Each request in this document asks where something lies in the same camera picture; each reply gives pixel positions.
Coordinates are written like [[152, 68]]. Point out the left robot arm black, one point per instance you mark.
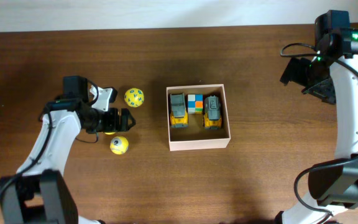
[[37, 192]]

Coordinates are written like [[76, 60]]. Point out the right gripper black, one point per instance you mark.
[[319, 90]]

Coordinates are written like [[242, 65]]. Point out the pink cardboard box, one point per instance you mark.
[[195, 136]]

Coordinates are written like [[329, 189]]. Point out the multicolour puzzle cube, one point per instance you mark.
[[195, 104]]

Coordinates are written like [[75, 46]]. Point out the yellow ball with blue letters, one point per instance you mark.
[[134, 97]]

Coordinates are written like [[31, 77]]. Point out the yellow one-eyed ball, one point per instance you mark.
[[119, 145]]

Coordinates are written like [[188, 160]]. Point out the yellow grey toy truck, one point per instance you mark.
[[178, 113], [212, 118]]

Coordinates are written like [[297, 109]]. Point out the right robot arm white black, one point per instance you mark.
[[330, 73]]

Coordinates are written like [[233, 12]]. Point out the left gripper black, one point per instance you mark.
[[115, 126]]

